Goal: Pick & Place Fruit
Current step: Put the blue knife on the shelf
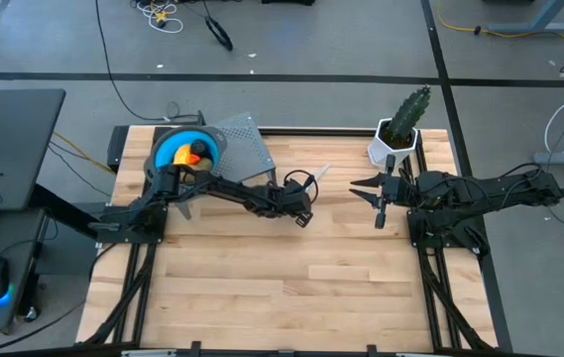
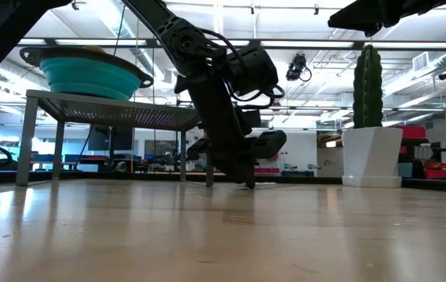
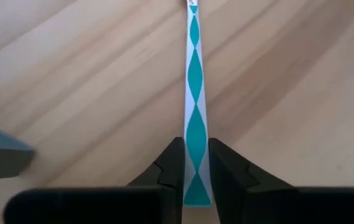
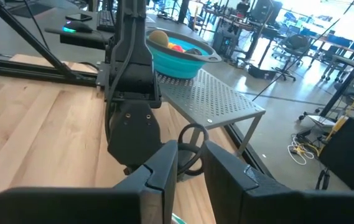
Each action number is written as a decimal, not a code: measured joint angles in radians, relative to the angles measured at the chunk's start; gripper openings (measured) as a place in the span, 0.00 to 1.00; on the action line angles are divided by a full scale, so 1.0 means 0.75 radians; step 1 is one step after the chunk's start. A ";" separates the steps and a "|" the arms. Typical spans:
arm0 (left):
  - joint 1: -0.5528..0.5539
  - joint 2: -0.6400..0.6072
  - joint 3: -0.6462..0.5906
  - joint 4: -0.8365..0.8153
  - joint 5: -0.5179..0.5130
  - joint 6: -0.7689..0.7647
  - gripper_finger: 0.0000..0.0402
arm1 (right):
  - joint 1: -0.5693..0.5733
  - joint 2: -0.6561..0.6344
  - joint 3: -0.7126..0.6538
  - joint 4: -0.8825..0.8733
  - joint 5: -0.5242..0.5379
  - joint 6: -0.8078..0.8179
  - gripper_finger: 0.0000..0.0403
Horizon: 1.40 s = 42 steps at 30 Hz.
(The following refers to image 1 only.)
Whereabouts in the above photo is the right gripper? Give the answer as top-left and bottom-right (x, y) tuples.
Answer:
(350, 154), (415, 230)

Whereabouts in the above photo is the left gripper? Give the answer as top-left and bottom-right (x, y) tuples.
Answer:
(264, 174), (317, 229)

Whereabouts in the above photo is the yellow mango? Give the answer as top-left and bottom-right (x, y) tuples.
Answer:
(171, 143), (194, 168)

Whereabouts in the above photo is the blue collapsible colander bowl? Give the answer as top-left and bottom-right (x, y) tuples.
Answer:
(143, 125), (229, 189)

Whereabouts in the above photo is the white hexagonal plant pot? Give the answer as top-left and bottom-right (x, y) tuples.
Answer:
(366, 117), (420, 170)

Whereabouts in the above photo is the grey perforated metal shelf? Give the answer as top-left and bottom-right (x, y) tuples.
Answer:
(176, 111), (279, 220)

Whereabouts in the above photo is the green cactus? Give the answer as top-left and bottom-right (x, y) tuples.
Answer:
(385, 84), (432, 145)

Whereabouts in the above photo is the black computer desk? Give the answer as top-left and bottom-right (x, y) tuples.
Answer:
(0, 207), (48, 332)

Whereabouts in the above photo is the dark grey desk panel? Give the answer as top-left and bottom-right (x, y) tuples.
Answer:
(0, 88), (67, 213)

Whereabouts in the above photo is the black aluminium table frame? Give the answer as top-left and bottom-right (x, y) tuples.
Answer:
(76, 123), (500, 357)

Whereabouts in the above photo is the long black floor cable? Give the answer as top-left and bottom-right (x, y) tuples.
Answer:
(93, 0), (204, 124)

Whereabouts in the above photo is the black cable loop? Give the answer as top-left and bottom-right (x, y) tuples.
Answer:
(203, 14), (235, 53)

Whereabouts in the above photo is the long yellow floor cable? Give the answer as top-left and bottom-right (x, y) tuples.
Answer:
(437, 0), (564, 57)

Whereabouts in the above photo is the white cable coil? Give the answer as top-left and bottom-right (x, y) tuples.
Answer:
(132, 0), (185, 35)

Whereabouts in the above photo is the short yellow cable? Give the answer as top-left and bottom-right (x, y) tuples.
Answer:
(52, 131), (115, 175)

